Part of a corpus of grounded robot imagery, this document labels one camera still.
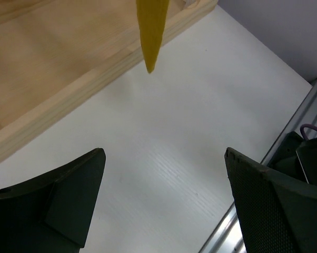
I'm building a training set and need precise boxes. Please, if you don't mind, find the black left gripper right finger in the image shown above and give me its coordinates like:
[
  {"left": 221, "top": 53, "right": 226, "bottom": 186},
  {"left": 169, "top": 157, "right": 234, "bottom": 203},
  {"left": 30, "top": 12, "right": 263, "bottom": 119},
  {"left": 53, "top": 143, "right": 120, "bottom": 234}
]
[{"left": 224, "top": 148, "right": 317, "bottom": 252}]

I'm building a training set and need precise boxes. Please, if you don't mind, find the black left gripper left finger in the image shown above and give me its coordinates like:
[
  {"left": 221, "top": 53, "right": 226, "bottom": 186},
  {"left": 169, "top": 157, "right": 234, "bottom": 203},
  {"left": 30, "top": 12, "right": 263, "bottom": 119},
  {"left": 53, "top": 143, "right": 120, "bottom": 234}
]
[{"left": 0, "top": 148, "right": 106, "bottom": 252}]

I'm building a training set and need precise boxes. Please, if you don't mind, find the yellow bear pattern sock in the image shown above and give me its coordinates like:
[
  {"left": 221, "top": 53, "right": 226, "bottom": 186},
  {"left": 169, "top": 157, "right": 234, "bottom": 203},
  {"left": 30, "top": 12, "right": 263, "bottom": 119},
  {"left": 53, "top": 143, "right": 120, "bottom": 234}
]
[{"left": 136, "top": 0, "right": 169, "bottom": 73}]

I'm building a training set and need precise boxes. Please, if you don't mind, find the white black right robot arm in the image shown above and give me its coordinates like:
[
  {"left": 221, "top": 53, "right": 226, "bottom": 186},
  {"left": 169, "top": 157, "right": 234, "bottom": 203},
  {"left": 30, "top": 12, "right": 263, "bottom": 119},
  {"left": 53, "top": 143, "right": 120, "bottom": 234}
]
[{"left": 268, "top": 132, "right": 317, "bottom": 186}]

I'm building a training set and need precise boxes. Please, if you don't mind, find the wooden clothes rack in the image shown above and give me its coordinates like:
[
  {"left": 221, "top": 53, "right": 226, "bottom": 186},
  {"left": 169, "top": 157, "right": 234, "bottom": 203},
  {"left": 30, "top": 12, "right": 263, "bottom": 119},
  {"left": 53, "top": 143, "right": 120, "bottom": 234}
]
[{"left": 0, "top": 0, "right": 220, "bottom": 166}]

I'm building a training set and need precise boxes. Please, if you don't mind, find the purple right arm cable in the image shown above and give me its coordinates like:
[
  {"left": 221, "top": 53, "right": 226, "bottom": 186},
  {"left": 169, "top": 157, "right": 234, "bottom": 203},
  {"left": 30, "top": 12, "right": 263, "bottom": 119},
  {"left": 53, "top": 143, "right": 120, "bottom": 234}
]
[{"left": 300, "top": 123, "right": 317, "bottom": 140}]

